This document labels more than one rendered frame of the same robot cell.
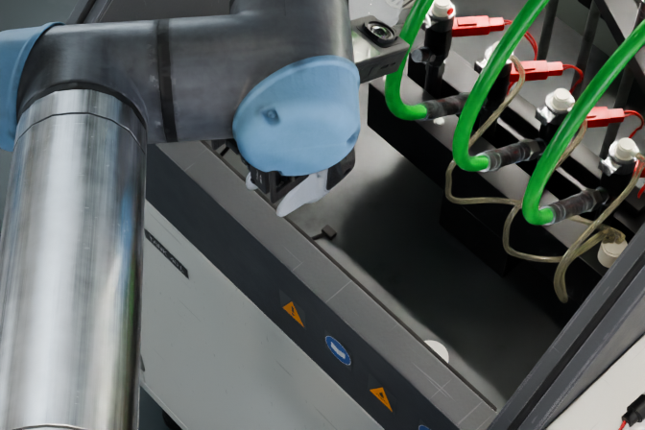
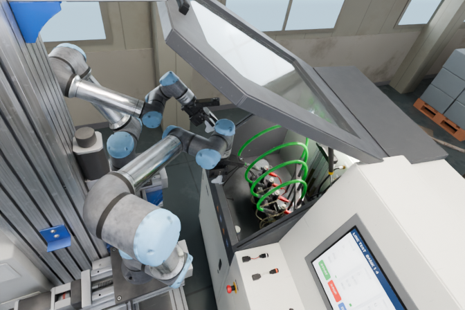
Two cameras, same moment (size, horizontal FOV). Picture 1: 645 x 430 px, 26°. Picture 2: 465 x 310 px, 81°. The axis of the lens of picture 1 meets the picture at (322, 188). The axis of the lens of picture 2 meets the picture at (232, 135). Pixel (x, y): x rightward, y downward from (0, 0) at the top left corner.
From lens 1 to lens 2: 28 cm
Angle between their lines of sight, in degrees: 18
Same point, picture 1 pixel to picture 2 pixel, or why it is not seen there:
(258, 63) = (204, 146)
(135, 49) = (188, 135)
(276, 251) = (219, 195)
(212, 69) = (197, 144)
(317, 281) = (222, 203)
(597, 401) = (257, 250)
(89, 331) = (144, 165)
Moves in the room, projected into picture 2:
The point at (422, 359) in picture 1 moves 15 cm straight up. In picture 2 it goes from (231, 226) to (235, 210)
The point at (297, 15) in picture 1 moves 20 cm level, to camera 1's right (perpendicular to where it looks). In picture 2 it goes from (215, 142) to (268, 168)
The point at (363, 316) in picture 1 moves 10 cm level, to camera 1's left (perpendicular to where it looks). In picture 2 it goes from (226, 213) to (210, 204)
